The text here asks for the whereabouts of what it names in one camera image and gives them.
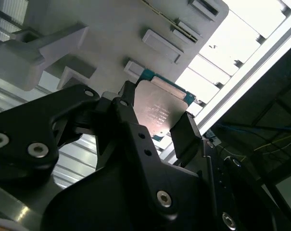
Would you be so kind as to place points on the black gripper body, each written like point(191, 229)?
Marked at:
point(99, 204)

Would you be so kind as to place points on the silver green CPU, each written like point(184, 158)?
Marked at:
point(159, 108)

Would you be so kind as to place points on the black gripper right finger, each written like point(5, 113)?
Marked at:
point(183, 137)

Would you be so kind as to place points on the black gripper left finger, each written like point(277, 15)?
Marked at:
point(27, 130)

